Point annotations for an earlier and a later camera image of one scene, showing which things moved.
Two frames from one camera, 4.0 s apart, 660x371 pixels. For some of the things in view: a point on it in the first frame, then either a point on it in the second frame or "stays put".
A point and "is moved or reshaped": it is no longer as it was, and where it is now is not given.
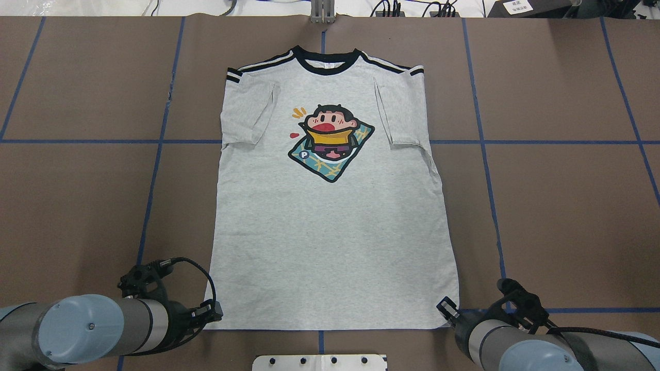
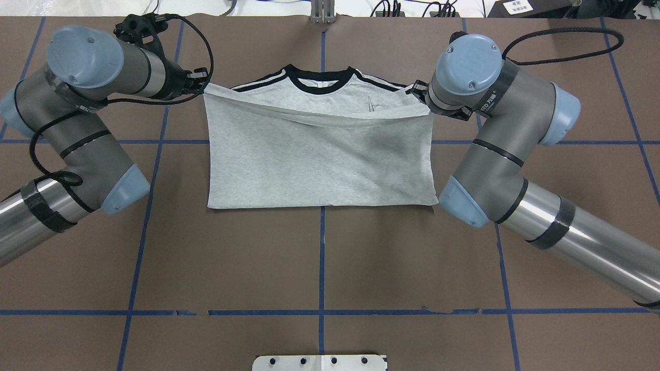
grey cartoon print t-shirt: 329,212 is moved or reshaped
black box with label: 528,9 stays put
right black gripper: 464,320 to 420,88
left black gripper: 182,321 to 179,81
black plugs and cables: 434,10 stays put
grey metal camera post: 322,12 stays put
